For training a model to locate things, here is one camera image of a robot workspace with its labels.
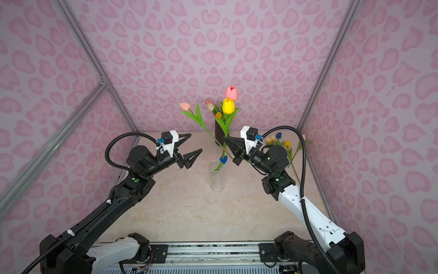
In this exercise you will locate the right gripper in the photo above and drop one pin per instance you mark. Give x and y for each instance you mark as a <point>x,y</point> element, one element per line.
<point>241,153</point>

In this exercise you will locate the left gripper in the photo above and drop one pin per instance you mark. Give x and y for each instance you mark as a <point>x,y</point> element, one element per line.
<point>179,160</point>

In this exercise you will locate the blue tulip front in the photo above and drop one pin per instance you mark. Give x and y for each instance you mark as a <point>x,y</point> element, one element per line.
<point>223,161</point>

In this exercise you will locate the dark grey vase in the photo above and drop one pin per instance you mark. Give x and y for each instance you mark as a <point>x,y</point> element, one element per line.
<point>219,134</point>

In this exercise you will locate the clear plastic cup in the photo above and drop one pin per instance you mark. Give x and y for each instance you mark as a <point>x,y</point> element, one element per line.
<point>216,172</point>

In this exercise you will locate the small yellow tulip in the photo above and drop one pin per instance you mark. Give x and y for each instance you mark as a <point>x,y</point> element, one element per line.
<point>291,154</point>

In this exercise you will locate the pale yellow tulip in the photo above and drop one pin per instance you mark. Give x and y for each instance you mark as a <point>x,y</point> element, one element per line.
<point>270,140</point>

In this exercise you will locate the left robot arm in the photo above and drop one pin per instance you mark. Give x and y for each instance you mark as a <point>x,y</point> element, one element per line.
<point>72,251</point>

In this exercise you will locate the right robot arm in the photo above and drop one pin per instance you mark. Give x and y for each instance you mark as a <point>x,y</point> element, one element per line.
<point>331,250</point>

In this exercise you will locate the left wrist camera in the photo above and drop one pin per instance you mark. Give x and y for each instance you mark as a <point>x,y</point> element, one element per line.
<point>167,142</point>

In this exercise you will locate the aluminium frame left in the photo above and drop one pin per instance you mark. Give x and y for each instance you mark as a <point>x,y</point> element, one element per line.
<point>23,181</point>

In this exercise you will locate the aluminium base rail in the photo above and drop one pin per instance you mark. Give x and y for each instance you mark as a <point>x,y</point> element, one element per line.
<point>194,258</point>

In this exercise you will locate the aluminium corner post right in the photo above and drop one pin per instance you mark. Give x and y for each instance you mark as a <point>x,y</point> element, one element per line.
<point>346,23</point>

